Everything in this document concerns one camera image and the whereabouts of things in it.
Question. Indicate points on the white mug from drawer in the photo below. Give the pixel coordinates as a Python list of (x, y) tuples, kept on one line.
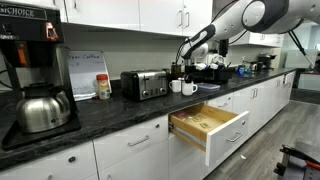
[(189, 89)]

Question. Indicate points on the orange lid creamer jar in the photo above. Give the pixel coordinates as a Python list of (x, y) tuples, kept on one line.
[(103, 86)]

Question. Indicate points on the small whiteboard sign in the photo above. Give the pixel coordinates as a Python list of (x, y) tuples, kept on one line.
[(84, 66)]

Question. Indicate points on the black coffee maker machine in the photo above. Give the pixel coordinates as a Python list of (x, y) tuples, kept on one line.
[(32, 44)]

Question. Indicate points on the left white drawer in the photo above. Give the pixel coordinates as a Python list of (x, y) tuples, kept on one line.
[(119, 146)]

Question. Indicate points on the far coffee machine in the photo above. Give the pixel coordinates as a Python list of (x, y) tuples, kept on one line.
[(266, 60)]

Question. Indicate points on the white upper cabinets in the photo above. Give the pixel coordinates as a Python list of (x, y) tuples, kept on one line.
[(170, 17)]

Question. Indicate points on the black steel toaster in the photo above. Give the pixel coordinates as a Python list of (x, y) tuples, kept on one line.
[(141, 85)]

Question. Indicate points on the white wooden drawer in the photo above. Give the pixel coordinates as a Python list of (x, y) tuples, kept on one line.
[(216, 132)]

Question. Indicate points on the white mug on counter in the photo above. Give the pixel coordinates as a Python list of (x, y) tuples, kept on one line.
[(175, 86)]

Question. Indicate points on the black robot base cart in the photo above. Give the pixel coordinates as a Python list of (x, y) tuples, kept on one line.
[(297, 165)]

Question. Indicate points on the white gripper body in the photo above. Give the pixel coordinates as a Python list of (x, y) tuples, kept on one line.
[(200, 52)]

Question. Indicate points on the white lower cabinet door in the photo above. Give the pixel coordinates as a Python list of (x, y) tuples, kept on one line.
[(184, 160)]

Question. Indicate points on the clear plastic container lid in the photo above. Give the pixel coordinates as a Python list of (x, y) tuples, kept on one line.
[(208, 86)]

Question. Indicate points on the steel coffee carafe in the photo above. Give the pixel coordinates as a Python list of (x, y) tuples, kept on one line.
[(44, 107)]

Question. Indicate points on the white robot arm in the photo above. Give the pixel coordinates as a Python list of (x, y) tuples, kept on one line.
[(257, 16)]

